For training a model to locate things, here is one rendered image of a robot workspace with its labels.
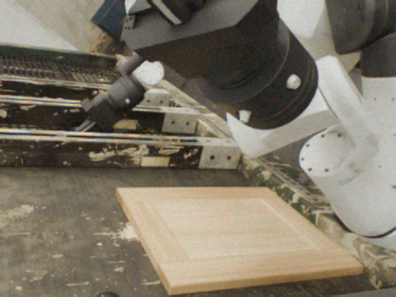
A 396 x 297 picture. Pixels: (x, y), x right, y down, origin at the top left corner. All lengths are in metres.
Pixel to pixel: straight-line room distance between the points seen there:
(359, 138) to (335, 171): 0.05
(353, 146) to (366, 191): 0.08
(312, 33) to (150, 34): 0.39
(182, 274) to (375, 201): 0.32
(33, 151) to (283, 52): 0.74
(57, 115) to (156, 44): 0.97
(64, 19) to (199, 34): 5.59
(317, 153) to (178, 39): 0.27
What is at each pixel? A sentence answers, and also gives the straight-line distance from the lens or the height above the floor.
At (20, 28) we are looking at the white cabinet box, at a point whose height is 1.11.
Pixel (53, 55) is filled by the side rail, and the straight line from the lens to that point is 2.26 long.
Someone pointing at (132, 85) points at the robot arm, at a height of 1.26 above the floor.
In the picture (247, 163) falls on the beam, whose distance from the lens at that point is 1.18.
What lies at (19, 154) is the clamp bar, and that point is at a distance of 0.99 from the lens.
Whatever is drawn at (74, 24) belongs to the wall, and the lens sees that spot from 5.89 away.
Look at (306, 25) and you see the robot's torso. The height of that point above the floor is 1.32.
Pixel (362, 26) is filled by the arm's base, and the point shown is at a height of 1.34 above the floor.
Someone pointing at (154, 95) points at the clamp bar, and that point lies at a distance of 1.59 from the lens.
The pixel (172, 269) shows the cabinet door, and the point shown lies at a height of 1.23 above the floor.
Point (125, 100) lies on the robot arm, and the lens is 1.10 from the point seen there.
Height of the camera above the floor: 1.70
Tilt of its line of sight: 29 degrees down
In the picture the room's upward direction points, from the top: 54 degrees counter-clockwise
